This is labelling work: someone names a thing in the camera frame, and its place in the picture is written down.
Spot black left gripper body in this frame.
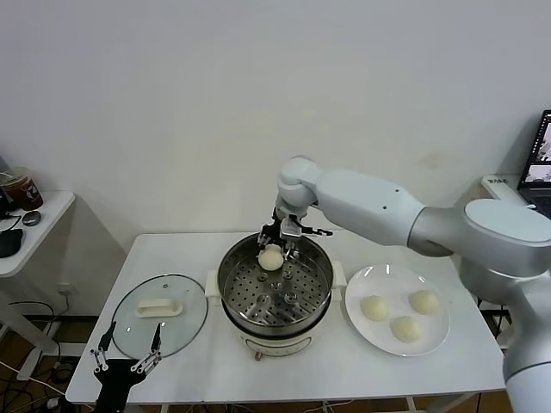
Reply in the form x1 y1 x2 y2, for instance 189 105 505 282
93 359 134 413

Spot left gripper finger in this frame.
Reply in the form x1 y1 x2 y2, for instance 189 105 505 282
130 321 164 373
89 321 117 373

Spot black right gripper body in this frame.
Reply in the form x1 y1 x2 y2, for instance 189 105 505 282
263 208 298 249

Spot glass lid white handle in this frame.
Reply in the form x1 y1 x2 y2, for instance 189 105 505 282
110 273 210 361

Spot white steamed baozi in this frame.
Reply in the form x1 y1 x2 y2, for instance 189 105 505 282
257 243 285 273
389 315 424 344
359 294 389 322
408 289 441 315

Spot stainless steel steamer basket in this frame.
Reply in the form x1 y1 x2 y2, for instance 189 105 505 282
216 231 334 330

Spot white round plate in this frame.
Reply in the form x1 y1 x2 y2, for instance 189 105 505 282
344 263 452 357

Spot brown coffee cup white logo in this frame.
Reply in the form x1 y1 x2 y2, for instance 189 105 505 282
8 166 45 212

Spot dark plastic drink cup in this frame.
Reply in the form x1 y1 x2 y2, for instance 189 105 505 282
0 171 21 216

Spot white side table labelled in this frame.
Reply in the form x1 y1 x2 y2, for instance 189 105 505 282
480 174 537 208

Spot open black laptop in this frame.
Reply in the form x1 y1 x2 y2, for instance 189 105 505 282
517 109 551 204

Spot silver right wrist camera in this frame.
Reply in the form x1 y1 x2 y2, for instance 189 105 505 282
279 217 303 239

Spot black floor cable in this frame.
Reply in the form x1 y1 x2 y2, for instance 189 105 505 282
8 300 65 348

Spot thin white floor cable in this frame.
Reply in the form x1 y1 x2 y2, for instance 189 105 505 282
0 360 68 399

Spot thin black desk cable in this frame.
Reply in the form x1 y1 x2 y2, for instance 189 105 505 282
0 213 22 234

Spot black cable with adapter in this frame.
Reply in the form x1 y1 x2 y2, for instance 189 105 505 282
476 298 512 346

